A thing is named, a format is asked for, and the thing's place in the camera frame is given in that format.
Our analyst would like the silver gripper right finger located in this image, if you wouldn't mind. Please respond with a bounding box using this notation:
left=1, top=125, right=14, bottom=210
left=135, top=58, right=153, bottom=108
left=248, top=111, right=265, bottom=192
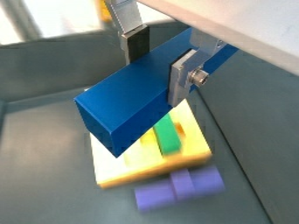
left=168, top=29, right=226, bottom=107

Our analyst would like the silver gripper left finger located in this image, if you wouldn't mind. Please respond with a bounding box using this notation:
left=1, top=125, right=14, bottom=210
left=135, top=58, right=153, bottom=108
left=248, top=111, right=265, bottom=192
left=103, top=0, right=149, bottom=64

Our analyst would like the blue rectangular block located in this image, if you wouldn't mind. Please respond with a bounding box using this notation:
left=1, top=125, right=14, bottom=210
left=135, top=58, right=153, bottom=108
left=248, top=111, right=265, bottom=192
left=71, top=27, right=238, bottom=158

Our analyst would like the yellow white peg board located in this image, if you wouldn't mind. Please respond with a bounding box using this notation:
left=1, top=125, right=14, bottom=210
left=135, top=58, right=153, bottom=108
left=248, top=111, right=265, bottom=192
left=89, top=100, right=210, bottom=189

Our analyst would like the green rectangular block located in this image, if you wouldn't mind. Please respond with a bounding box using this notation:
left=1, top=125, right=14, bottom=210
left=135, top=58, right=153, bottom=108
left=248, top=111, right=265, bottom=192
left=153, top=115, right=181, bottom=155

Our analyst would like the purple fork-shaped block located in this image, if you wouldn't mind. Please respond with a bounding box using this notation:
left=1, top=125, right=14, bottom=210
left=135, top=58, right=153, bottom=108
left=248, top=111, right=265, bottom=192
left=134, top=165, right=225, bottom=211

